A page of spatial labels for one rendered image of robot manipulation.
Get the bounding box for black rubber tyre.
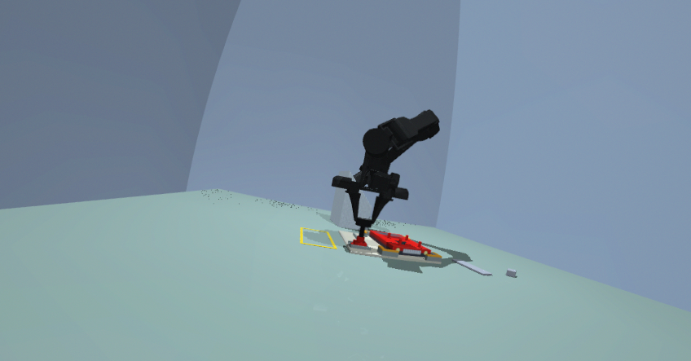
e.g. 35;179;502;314
355;217;372;228

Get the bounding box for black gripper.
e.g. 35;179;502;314
332;158;409;224

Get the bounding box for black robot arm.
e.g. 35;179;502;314
363;110;440;192

